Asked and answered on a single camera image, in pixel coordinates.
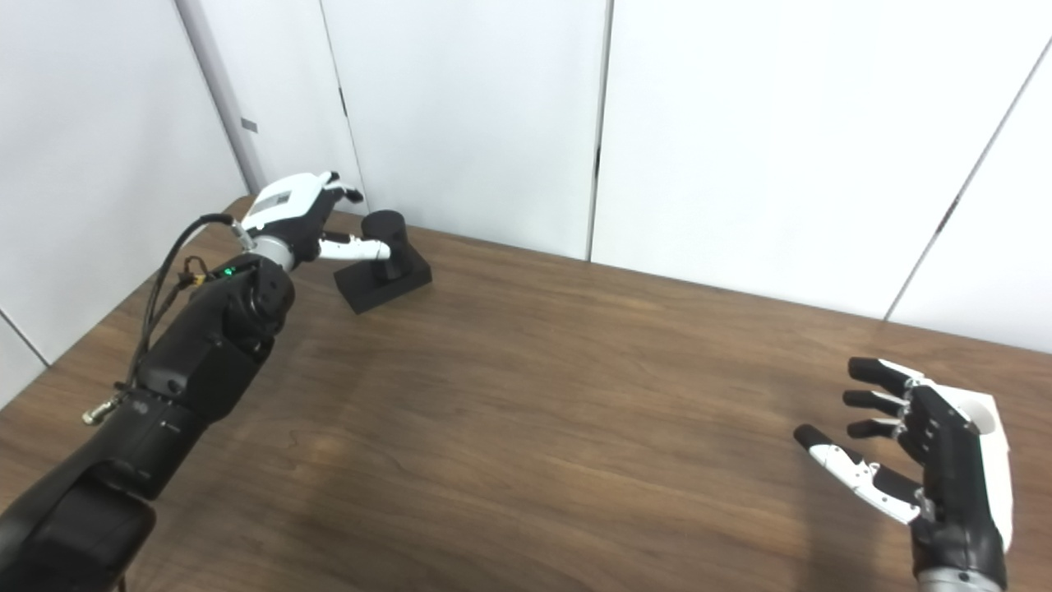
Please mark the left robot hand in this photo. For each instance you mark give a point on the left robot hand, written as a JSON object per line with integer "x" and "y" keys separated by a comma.
{"x": 283, "y": 201}

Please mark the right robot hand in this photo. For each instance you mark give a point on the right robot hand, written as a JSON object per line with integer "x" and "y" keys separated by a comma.
{"x": 953, "y": 485}

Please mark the white square piece with hole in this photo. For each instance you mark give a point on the white square piece with hole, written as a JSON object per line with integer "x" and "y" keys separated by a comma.
{"x": 985, "y": 413}

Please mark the black peg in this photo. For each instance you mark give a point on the black peg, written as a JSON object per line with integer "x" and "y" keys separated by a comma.
{"x": 403, "y": 279}

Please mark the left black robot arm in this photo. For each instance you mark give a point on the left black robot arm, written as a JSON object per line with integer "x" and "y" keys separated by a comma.
{"x": 189, "y": 362}

